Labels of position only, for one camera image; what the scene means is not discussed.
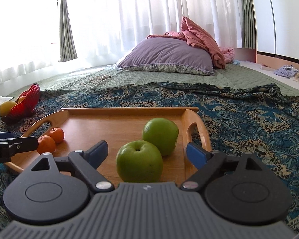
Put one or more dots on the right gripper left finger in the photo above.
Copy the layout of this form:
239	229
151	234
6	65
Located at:
83	165

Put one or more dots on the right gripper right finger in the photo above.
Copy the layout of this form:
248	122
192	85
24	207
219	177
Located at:
208	165

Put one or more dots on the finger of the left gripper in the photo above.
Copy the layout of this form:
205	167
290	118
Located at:
21	145

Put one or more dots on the small tangerine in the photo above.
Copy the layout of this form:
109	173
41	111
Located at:
46	144
57	134

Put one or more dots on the red glass fruit bowl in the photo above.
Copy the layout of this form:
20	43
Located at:
26	108

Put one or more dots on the yellow fruit in bowl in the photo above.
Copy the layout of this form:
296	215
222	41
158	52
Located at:
6	107

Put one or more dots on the wooden serving tray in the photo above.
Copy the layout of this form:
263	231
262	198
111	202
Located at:
84	127

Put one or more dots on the orange fruit in bowl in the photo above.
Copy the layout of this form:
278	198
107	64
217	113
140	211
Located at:
20	100

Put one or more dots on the near green apple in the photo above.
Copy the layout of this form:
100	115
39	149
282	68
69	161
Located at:
139	162

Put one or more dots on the green apple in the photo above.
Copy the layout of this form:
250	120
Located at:
139	162
163	133

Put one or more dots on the far green apple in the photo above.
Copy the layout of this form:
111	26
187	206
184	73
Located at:
163	133

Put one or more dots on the blue paisley cloth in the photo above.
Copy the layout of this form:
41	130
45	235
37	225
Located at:
259	120

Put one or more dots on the green quilted bedspread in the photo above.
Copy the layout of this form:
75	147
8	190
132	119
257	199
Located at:
246	75

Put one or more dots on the grey middle curtain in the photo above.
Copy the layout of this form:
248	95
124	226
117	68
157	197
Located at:
67	47

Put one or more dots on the grey curtain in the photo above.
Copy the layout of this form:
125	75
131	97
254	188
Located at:
67	47
249	39

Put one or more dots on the purple pillow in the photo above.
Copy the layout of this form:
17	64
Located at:
167	55

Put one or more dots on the lavender cloth on floor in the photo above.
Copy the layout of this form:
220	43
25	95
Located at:
286	71

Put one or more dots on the pink blanket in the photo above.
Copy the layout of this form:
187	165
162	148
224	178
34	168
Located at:
197	37

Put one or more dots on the grey right curtain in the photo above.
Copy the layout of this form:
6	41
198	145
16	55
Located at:
249	39

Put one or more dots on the white sheer curtain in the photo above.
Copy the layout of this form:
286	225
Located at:
103	30

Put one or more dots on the white wardrobe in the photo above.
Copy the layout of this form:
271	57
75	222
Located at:
277	27

